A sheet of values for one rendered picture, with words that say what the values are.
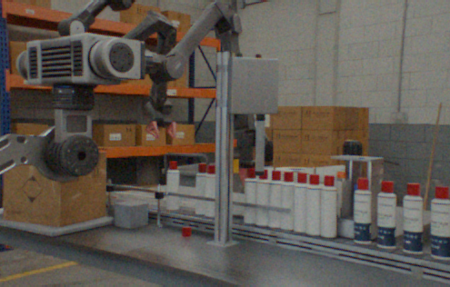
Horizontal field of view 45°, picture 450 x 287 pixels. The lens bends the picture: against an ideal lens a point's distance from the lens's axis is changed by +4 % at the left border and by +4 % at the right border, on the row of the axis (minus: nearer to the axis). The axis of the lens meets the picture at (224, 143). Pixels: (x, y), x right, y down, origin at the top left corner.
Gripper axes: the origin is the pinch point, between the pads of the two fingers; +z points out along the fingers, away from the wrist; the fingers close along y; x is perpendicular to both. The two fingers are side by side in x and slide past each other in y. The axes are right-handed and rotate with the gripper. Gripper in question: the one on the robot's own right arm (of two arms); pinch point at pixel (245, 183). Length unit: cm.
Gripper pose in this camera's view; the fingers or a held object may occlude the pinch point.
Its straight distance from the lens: 206.1
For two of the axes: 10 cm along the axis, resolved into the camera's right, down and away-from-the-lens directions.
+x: -6.3, 0.4, -7.8
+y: -7.8, -0.6, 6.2
